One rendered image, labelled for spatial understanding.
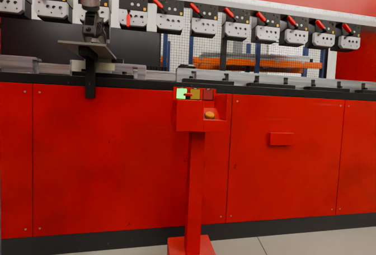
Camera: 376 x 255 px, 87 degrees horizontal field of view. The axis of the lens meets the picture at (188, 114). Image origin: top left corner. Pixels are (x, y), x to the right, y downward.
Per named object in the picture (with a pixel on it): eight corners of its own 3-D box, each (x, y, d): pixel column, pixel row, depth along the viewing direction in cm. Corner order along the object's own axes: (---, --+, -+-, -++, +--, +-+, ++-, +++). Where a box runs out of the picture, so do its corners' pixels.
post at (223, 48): (215, 179, 201) (225, -23, 190) (214, 177, 206) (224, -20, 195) (220, 179, 202) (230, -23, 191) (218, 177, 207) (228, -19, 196)
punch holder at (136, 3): (118, 23, 105) (118, -9, 104) (120, 29, 113) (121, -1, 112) (146, 26, 107) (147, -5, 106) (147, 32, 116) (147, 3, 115)
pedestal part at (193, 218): (186, 255, 84) (191, 130, 81) (183, 245, 89) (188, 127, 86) (200, 254, 85) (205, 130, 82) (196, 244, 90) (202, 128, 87)
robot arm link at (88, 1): (96, -2, 81) (75, -5, 80) (98, 9, 84) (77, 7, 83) (100, -7, 87) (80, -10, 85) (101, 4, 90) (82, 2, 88)
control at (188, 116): (175, 131, 74) (177, 83, 73) (172, 126, 90) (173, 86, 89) (226, 132, 78) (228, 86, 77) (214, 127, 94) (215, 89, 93)
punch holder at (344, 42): (341, 47, 129) (342, 22, 129) (329, 50, 138) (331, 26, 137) (359, 49, 132) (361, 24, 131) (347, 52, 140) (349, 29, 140)
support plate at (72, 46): (57, 42, 79) (57, 39, 79) (80, 57, 105) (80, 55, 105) (104, 46, 82) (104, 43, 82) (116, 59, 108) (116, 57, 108)
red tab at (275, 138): (269, 145, 111) (270, 132, 110) (267, 144, 113) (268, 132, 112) (293, 145, 114) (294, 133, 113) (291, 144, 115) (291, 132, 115)
